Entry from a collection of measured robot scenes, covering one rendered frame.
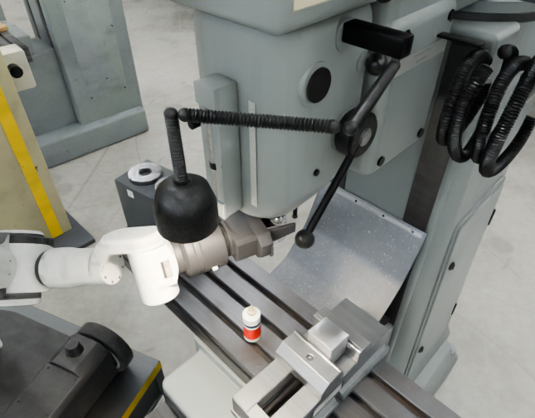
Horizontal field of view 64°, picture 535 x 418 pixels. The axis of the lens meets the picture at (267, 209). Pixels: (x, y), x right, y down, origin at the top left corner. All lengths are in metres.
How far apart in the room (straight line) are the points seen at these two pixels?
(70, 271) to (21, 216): 1.83
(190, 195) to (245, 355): 0.61
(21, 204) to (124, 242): 1.90
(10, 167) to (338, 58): 2.09
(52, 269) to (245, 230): 0.34
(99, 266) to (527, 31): 0.88
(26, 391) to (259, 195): 1.04
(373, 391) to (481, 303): 1.55
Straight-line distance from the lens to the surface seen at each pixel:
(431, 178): 1.02
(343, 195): 1.18
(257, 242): 0.75
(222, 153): 0.59
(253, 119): 0.40
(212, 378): 1.12
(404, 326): 1.38
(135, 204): 1.21
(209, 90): 0.55
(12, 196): 2.56
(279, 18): 0.45
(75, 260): 0.81
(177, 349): 2.12
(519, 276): 2.70
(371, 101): 0.45
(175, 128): 0.43
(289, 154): 0.58
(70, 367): 1.46
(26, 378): 1.54
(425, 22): 0.70
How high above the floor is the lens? 1.78
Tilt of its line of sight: 41 degrees down
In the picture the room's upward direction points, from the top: straight up
